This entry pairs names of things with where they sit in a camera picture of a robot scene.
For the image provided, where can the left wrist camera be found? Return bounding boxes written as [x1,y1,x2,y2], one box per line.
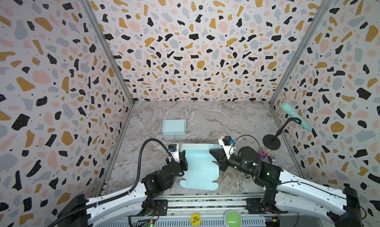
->
[168,143,180,163]

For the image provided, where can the yellow round sticker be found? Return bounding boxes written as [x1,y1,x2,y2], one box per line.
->
[191,213,201,227]

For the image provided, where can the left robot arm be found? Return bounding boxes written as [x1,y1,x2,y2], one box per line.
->
[56,155,188,227]

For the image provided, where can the left black corrugated cable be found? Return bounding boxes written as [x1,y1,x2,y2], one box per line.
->
[47,138,173,227]

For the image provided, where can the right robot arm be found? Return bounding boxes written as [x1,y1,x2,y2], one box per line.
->
[210,146,362,227]

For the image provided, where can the colourful small card box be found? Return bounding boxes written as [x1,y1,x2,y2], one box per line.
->
[257,149,269,161]

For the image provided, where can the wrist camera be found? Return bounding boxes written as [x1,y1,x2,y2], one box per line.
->
[168,143,180,163]
[218,135,235,159]

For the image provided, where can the mint green microphone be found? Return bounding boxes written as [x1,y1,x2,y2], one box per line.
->
[280,102,312,132]

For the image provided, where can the green round button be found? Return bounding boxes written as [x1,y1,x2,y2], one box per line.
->
[223,210,242,227]

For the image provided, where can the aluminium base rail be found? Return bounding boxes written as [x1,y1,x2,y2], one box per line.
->
[100,193,331,227]

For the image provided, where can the mint paper box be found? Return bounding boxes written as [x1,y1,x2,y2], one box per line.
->
[162,120,186,136]

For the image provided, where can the small black white figurine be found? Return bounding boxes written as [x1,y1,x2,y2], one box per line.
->
[268,156,277,166]

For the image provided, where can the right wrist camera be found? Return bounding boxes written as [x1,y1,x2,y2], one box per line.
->
[218,135,235,159]

